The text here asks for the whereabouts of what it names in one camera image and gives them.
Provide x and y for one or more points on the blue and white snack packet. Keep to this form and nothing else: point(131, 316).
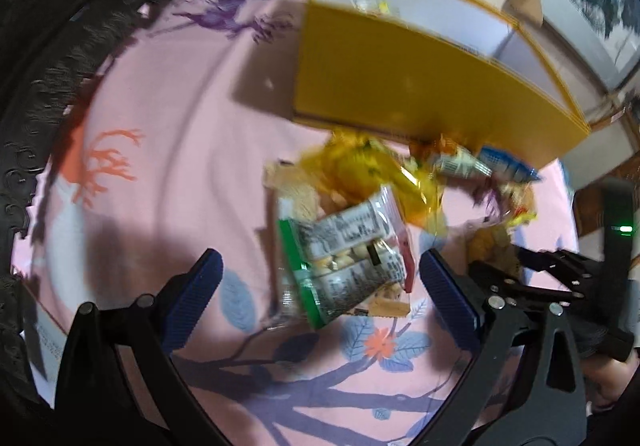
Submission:
point(502, 163)

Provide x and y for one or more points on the tan biscuit packet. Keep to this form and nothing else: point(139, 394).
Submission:
point(387, 307)

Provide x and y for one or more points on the beige snack packet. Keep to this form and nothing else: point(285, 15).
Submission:
point(295, 188)

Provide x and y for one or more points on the green-edged nut snack packet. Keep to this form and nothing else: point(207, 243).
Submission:
point(345, 246)

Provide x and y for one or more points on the person's right hand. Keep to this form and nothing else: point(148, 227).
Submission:
point(612, 381)

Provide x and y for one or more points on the yellow and white snack packet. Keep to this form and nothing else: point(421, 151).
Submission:
point(372, 6)

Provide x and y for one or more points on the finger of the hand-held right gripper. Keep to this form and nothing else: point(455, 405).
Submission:
point(555, 262)
point(520, 283)

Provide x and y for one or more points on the white paper sheet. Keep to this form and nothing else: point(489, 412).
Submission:
point(47, 346)

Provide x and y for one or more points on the yellow cardboard box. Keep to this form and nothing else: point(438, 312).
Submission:
point(400, 76)

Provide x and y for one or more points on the brown cardboard box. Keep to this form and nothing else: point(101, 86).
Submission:
point(525, 1)

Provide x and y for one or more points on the purple and yellow snack packet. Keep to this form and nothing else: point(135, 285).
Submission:
point(505, 203)

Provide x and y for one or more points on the pink floral tablecloth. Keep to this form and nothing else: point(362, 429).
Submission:
point(175, 126)

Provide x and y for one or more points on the yellow cookie packet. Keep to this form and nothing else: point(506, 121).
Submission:
point(360, 166)

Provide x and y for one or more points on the clear orange-print cracker packet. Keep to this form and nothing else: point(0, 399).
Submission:
point(490, 246)

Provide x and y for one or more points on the orange snack packet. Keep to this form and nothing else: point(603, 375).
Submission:
point(437, 147)

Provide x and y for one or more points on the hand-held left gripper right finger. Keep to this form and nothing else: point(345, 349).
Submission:
point(450, 296)

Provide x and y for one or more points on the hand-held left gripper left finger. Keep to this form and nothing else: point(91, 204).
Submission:
point(195, 296)

